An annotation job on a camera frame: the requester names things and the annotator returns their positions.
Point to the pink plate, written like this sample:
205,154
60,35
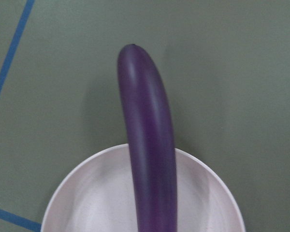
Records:
98,196

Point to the purple eggplant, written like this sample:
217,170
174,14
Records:
151,140

